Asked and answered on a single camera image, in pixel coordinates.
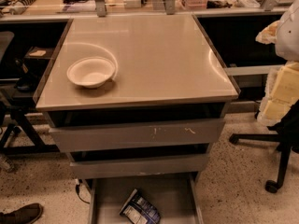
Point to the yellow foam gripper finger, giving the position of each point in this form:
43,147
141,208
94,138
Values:
268,35
284,93

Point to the blue chip bag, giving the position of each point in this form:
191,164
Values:
139,210

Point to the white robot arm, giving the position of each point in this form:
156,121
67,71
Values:
286,47

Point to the top drawer front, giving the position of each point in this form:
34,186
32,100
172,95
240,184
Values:
133,135

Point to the middle drawer front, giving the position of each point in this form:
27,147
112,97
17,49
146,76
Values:
140,166

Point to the grey drawer cabinet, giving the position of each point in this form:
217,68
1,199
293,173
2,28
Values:
166,70

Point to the open bottom drawer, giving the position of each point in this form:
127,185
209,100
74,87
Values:
174,197

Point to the black office chair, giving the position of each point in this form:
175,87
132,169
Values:
287,136

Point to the white paper bowl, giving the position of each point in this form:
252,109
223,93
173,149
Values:
91,72

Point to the long grey workbench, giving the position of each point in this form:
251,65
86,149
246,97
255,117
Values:
117,8

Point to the black stand left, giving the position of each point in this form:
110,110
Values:
21,123

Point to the dark shoe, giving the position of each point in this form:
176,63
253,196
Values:
24,215

